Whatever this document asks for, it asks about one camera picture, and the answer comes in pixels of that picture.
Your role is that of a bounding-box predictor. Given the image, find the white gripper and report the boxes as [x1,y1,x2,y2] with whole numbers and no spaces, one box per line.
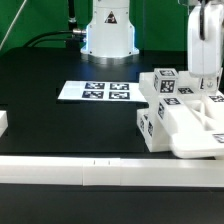
[187,0,224,90]

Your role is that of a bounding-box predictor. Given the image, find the white chair back frame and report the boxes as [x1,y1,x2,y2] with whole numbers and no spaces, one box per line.
[157,71,224,158]

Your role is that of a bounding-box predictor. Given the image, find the white tagged cube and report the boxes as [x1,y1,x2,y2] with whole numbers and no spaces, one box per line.
[200,78,214,91]
[154,68,178,94]

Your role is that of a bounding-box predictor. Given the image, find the white chair seat part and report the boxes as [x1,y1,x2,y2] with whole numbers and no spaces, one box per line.
[139,71,187,152]

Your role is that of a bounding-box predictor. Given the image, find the white marker base sheet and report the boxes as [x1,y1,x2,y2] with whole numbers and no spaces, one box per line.
[58,81,146,102]

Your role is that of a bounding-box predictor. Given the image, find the black vertical pole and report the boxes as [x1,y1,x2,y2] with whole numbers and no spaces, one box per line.
[67,0,76,24]

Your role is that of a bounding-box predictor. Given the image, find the white front fence bar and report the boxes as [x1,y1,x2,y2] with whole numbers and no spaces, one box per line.
[0,156,224,187]

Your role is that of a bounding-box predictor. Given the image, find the white fence bar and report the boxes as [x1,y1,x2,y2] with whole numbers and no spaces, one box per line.
[0,156,224,187]
[0,110,8,137]

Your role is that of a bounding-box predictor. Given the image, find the white left fence bar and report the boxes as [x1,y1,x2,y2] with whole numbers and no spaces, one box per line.
[0,110,8,137]

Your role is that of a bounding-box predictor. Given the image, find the black cables at base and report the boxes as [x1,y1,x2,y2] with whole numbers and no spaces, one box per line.
[22,28,88,48]

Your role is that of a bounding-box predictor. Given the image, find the thin white cord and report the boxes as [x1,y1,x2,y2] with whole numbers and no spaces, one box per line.
[0,0,29,52]

